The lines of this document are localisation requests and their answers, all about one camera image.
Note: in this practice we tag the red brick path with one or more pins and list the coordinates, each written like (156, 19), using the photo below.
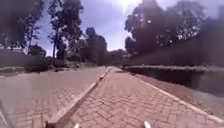
(130, 100)

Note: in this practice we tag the pale dividing kerb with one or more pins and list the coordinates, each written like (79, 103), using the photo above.
(78, 101)

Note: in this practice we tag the row of trees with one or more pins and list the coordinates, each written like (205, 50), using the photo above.
(66, 30)
(156, 26)

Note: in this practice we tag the robot's own part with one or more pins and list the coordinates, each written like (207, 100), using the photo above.
(76, 126)
(147, 124)

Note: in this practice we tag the roadside verge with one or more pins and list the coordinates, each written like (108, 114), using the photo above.
(36, 68)

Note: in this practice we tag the pale path edge kerb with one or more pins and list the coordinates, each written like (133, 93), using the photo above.
(180, 101)

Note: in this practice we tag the red brick road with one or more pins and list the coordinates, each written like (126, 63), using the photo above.
(36, 93)

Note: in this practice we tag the dark tall hedge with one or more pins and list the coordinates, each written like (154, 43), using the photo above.
(200, 50)

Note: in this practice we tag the grey ground strip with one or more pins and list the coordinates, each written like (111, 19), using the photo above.
(200, 98)

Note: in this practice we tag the dark low wall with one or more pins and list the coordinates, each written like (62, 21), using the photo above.
(173, 76)

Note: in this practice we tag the pale boundary wall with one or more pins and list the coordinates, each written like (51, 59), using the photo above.
(13, 58)

